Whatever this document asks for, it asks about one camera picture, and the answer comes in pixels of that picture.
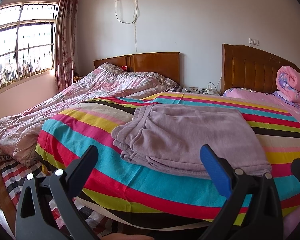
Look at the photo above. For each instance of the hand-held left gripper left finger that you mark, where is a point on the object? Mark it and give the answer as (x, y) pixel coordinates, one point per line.
(83, 167)

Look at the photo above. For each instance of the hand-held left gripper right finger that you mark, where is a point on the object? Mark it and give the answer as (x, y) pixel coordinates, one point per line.
(213, 167)

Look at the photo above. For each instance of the lilac pants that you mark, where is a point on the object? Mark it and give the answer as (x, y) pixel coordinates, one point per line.
(190, 135)

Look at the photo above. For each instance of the colourful striped blanket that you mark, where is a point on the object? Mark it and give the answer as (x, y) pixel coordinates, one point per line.
(115, 175)

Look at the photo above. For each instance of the checkered bedsheet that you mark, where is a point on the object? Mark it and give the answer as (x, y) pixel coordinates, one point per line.
(10, 177)

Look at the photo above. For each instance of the pink floral duvet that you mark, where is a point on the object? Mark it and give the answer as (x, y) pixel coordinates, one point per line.
(77, 92)

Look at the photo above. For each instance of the white power strip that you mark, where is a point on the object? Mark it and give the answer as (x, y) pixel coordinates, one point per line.
(210, 90)

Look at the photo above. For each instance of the black glasses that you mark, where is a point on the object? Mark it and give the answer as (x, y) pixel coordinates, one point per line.
(197, 90)

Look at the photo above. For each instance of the nightstand with floral cloth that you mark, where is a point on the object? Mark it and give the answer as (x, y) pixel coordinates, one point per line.
(190, 90)

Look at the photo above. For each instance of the pink bedsheet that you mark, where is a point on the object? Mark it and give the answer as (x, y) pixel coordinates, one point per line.
(260, 100)

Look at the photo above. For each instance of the dark striped pillow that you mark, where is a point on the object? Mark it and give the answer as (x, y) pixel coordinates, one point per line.
(176, 88)

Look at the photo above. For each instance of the rolled pink floral quilt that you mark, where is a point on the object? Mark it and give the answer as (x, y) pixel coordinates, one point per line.
(292, 82)

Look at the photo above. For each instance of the padded brown wooden headboard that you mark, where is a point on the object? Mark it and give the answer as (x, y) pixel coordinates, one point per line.
(250, 70)

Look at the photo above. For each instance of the small red ornament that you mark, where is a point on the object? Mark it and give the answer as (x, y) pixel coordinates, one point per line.
(124, 67)

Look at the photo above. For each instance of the glossy wooden headboard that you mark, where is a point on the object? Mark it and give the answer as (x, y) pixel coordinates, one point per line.
(152, 62)

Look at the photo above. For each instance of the pink floral curtain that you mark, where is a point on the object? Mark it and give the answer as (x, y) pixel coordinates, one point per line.
(65, 42)

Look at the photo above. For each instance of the barred window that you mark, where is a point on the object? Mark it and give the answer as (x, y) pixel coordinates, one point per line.
(22, 42)

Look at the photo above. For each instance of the brown wooden bed frame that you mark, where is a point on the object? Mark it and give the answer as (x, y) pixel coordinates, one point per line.
(0, 192)

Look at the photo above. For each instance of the white wall socket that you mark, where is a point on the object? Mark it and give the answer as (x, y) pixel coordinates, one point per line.
(254, 41)

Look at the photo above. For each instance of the thin white wall pipe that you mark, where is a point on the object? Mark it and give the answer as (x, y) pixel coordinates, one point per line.
(135, 30)

